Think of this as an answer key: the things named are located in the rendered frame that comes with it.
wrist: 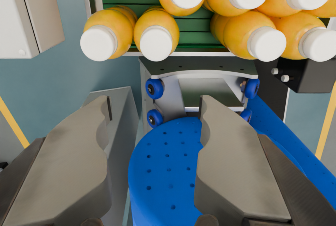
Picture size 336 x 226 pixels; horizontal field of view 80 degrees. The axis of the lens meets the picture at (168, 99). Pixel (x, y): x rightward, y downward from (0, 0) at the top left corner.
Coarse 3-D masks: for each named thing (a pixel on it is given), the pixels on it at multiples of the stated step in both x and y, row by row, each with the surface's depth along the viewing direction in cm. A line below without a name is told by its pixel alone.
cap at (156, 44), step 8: (152, 32) 23; (160, 32) 24; (144, 40) 24; (152, 40) 24; (160, 40) 24; (168, 40) 24; (144, 48) 24; (152, 48) 24; (160, 48) 24; (168, 48) 24; (152, 56) 25; (160, 56) 25
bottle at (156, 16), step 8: (152, 8) 32; (160, 8) 33; (144, 16) 27; (152, 16) 27; (160, 16) 27; (168, 16) 28; (136, 24) 28; (144, 24) 26; (152, 24) 26; (160, 24) 26; (168, 24) 26; (176, 24) 29; (136, 32) 27; (144, 32) 25; (168, 32) 26; (176, 32) 28; (136, 40) 28; (176, 40) 28
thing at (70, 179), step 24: (72, 120) 10; (96, 120) 10; (48, 144) 8; (72, 144) 8; (96, 144) 8; (48, 168) 7; (72, 168) 7; (96, 168) 7; (24, 192) 6; (48, 192) 6; (72, 192) 6; (96, 192) 6; (24, 216) 6; (48, 216) 6; (72, 216) 6; (96, 216) 7
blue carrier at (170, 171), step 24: (192, 120) 44; (144, 144) 37; (168, 144) 37; (192, 144) 37; (144, 168) 32; (168, 168) 32; (192, 168) 32; (144, 192) 28; (168, 192) 28; (192, 192) 28; (144, 216) 26; (168, 216) 25; (192, 216) 25
